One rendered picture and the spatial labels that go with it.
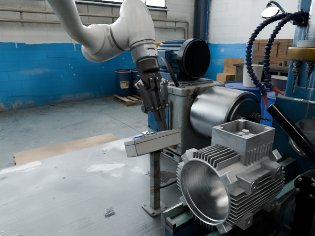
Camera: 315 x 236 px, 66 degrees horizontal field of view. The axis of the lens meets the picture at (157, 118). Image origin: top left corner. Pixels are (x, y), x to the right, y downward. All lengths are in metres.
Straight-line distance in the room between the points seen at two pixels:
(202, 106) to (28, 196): 0.76
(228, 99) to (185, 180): 0.43
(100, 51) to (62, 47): 5.16
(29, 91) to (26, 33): 1.20
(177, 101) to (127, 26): 0.42
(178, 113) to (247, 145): 0.57
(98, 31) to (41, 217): 0.64
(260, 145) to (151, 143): 0.31
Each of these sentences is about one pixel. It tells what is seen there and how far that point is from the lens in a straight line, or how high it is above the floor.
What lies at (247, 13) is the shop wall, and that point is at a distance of 7.25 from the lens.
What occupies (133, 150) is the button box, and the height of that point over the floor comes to 1.04.
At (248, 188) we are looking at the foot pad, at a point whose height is 1.06.
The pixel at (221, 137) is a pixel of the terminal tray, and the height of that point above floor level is 1.13.
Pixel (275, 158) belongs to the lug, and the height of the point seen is 1.08.
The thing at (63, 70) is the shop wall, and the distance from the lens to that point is 6.05.
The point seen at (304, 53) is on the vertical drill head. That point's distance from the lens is 0.86.
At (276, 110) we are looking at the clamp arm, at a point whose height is 1.15.
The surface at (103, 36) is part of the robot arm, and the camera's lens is 0.87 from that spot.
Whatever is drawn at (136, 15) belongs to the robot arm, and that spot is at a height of 1.43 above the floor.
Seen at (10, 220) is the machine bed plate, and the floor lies 0.80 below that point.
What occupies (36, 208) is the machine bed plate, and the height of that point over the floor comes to 0.80.
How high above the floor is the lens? 1.35
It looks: 17 degrees down
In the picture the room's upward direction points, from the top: straight up
